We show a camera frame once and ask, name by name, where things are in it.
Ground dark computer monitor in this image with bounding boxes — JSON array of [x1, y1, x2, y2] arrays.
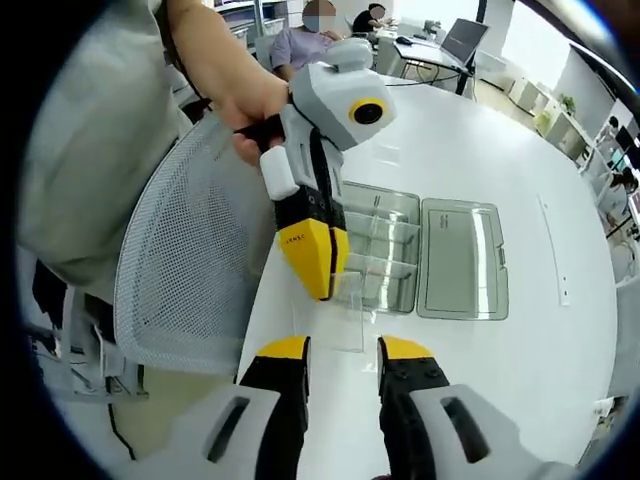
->
[[439, 17, 490, 66]]

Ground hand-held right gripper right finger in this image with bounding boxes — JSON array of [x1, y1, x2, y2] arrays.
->
[[377, 334, 584, 480]]

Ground person's left hand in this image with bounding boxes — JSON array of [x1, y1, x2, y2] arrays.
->
[[218, 73, 292, 167]]

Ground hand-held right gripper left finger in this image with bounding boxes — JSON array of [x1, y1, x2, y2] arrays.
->
[[122, 335, 312, 480]]

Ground person's grey shirt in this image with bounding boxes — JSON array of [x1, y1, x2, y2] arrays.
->
[[19, 0, 194, 301]]

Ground white low shelf unit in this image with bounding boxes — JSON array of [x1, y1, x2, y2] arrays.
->
[[504, 74, 604, 169]]

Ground white mesh office chair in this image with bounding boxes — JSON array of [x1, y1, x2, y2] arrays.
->
[[113, 118, 281, 376]]

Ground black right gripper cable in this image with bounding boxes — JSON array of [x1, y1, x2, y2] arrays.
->
[[107, 402, 137, 461]]

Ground clear plastic guide fixture box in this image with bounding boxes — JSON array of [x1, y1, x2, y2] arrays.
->
[[329, 180, 511, 321]]

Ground black monitor stand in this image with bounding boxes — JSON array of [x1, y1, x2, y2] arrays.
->
[[452, 54, 476, 96]]

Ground clear plastic divider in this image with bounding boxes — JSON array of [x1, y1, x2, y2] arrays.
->
[[319, 269, 370, 354]]

